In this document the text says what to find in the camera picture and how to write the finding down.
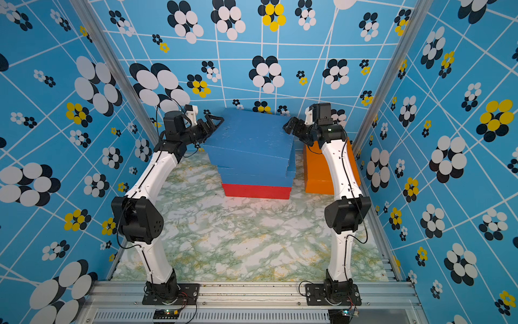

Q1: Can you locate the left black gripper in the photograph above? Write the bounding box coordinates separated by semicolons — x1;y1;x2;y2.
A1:
179;116;223;148

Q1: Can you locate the blue shoebox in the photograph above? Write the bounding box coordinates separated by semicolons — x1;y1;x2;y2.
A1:
202;109;294;176
218;164;296;187

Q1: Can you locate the orange shoebox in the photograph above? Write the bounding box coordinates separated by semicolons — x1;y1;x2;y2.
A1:
304;140;363;198

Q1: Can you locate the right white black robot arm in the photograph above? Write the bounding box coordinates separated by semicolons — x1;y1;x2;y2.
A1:
283;103;372;306

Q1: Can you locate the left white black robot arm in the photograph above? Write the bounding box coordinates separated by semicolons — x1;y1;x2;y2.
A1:
111;111;224;305

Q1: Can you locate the red shoebox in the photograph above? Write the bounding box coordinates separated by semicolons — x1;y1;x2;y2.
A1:
222;184;291;200

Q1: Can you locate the right green circuit board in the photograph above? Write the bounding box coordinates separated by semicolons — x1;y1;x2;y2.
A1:
329;309;358;324

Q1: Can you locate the green circuit board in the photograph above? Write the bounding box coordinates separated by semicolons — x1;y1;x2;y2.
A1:
153;309;180;321
329;309;358;324

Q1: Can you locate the left green circuit board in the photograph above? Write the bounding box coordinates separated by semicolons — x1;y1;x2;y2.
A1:
153;309;180;321

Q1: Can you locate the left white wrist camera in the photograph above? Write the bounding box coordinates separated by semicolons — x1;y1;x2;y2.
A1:
184;104;198;126

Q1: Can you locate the right black camera cable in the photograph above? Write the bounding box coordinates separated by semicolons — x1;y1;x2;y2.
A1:
305;137;370;284

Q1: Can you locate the black camera cable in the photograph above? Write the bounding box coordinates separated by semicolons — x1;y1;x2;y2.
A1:
115;96;200;284
305;137;370;284

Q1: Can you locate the left aluminium corner post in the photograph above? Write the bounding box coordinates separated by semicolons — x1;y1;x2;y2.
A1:
71;1;159;146

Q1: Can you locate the aluminium corner post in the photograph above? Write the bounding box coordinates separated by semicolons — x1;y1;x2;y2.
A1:
71;1;159;146
352;0;433;153

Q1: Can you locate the left black camera cable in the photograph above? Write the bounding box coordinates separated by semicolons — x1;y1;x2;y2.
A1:
115;96;200;284

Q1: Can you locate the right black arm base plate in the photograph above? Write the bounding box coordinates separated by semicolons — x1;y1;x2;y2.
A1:
304;282;362;307

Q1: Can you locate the right aluminium corner post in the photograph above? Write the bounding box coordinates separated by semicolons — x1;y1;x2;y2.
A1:
352;0;433;153

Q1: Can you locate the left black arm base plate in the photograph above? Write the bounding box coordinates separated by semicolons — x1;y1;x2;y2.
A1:
142;282;201;306

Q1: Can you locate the aluminium front rail frame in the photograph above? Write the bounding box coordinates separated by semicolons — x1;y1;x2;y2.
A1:
77;282;429;323

